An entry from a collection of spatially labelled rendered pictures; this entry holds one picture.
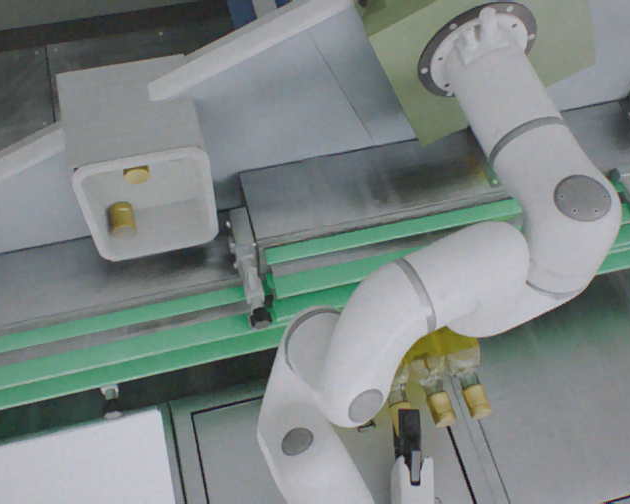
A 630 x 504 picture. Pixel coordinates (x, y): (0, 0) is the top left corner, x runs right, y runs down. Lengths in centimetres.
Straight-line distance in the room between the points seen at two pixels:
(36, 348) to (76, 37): 89
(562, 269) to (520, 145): 14
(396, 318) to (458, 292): 7
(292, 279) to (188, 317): 19
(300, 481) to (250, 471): 45
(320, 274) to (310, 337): 29
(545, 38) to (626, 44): 24
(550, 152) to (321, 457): 41
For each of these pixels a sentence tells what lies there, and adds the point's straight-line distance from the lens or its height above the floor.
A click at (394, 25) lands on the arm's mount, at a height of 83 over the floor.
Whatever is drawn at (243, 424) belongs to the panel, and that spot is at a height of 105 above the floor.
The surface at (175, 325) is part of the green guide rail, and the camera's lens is 120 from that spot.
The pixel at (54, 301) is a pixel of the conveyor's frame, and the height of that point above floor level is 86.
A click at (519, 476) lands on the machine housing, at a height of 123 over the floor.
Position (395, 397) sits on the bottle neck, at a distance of 119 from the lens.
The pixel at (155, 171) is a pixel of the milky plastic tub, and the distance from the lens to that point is 113.
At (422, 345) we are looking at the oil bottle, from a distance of 121.
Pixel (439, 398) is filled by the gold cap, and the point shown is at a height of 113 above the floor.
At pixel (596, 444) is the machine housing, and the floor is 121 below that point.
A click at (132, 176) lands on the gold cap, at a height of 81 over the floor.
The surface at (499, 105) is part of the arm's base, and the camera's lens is 93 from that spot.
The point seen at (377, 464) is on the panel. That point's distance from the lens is 130.
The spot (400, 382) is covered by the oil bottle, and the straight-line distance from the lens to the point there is 119.
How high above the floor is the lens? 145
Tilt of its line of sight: 29 degrees down
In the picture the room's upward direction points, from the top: 163 degrees clockwise
